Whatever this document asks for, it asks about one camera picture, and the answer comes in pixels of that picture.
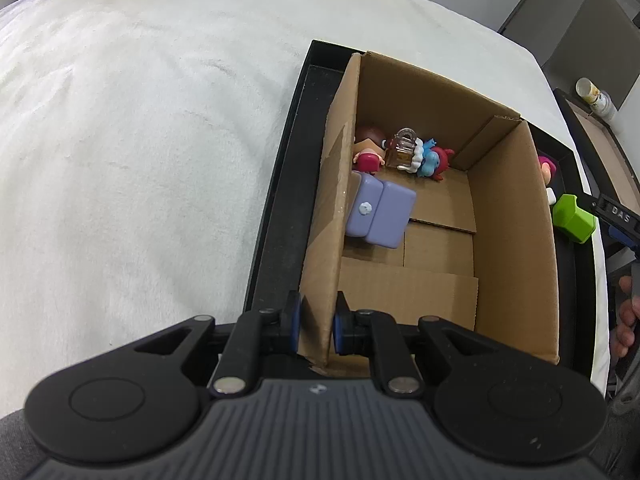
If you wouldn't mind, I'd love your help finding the lavender toy case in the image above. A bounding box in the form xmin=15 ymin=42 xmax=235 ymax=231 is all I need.
xmin=345 ymin=171 xmax=416 ymax=249

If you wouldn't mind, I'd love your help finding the person's right hand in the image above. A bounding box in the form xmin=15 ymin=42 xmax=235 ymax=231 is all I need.
xmin=611 ymin=275 xmax=640 ymax=362

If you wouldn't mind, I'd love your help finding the grey chair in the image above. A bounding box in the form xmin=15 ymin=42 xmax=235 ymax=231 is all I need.
xmin=542 ymin=0 xmax=639 ymax=107

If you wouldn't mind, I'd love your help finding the brown cardboard box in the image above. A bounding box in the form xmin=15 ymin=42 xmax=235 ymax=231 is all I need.
xmin=298 ymin=52 xmax=560 ymax=367

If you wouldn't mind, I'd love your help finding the yellow white paper cup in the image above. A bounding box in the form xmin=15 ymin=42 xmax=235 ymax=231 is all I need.
xmin=575 ymin=77 xmax=617 ymax=122

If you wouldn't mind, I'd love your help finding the blue figurine with beer mug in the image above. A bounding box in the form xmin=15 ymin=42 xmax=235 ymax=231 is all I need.
xmin=382 ymin=128 xmax=454 ymax=181

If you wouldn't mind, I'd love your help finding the pink hooded figurine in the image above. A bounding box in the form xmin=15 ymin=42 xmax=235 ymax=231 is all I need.
xmin=538 ymin=155 xmax=556 ymax=206

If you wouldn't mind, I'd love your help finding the green square cup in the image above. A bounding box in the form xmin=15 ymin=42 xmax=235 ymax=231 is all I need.
xmin=552 ymin=194 xmax=597 ymax=244

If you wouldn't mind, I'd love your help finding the brown haired doll figurine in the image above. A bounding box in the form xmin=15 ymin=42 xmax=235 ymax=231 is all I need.
xmin=352 ymin=125 xmax=386 ymax=174

